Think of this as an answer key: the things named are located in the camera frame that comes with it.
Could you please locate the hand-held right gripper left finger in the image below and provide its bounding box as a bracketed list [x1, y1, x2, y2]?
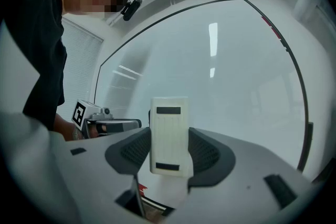
[104, 127, 152, 175]

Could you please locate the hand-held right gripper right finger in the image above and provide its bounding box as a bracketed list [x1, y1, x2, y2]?
[187, 127, 236, 188]

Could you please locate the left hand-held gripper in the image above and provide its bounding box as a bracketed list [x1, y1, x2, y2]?
[71, 99, 143, 140]

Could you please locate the white rectangular eraser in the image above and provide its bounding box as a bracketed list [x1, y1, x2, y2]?
[149, 97, 194, 178]

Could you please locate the white whiteboard with black frame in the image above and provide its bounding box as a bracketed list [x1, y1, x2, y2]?
[93, 0, 314, 218]

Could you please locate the person's left forearm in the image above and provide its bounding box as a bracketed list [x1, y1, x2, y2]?
[53, 113, 83, 142]

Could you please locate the person's left hand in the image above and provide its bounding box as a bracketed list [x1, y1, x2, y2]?
[88, 123, 108, 137]

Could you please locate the white window blind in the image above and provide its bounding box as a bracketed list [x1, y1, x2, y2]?
[56, 17, 104, 121]

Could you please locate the person's black shirt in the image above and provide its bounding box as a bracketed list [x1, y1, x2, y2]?
[0, 0, 68, 131]

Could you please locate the black head-worn camera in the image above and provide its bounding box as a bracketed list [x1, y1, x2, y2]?
[120, 0, 143, 22]

